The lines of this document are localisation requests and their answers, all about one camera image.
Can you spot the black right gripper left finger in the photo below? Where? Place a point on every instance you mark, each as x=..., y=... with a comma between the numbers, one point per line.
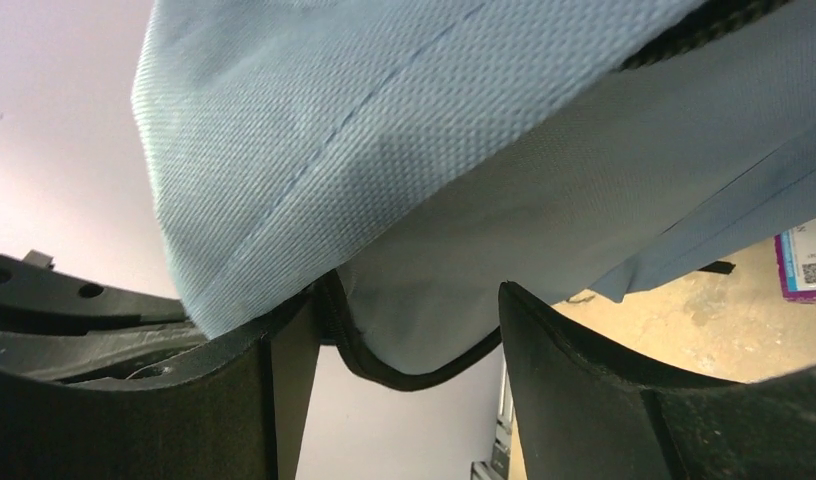
x=102, y=383

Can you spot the blue student backpack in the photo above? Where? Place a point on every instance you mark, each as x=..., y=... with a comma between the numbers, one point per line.
x=414, y=155

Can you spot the purple activity booklet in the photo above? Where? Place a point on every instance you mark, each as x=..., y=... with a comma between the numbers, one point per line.
x=796, y=259

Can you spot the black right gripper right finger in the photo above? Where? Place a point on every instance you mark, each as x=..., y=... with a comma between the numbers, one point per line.
x=588, y=407

